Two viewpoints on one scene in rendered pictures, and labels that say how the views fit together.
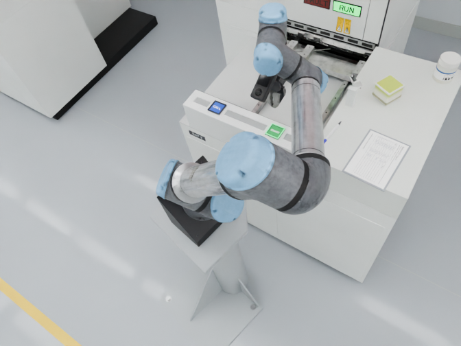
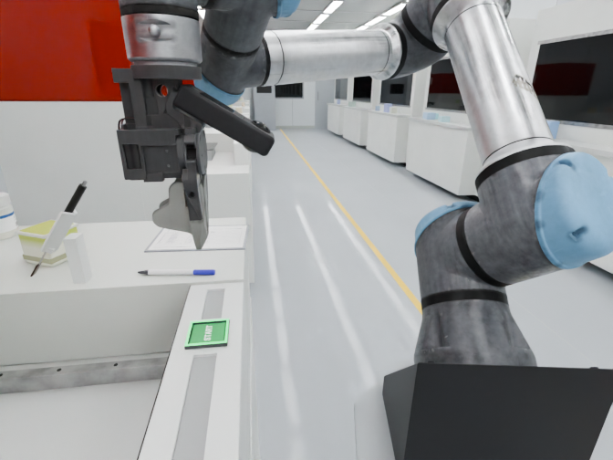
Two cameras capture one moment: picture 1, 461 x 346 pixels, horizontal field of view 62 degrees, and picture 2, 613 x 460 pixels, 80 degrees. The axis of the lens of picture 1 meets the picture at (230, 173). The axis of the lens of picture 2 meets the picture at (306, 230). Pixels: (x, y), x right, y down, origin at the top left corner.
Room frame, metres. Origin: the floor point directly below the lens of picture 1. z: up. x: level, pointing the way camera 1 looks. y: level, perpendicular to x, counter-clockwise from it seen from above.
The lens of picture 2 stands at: (1.13, 0.18, 1.28)
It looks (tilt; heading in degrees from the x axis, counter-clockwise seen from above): 21 degrees down; 218
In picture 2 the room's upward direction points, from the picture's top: straight up
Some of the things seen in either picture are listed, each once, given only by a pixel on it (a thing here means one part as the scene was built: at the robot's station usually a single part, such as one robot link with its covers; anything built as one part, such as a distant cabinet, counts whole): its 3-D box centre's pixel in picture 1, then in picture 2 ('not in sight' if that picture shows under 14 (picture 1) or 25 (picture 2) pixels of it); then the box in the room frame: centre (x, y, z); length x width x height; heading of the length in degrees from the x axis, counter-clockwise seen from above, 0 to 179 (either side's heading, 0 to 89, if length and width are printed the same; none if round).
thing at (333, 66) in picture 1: (322, 63); not in sight; (1.26, -0.51, 0.87); 0.36 x 0.08 x 0.03; 46
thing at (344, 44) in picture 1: (323, 45); not in sight; (1.34, -0.54, 0.89); 0.44 x 0.02 x 0.10; 46
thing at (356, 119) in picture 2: not in sight; (372, 102); (-7.48, -4.43, 1.00); 1.80 x 1.08 x 2.00; 46
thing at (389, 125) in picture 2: not in sight; (407, 107); (-5.95, -2.84, 1.00); 1.80 x 1.08 x 2.00; 46
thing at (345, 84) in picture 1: (330, 107); (32, 380); (1.03, -0.47, 0.84); 0.50 x 0.02 x 0.03; 136
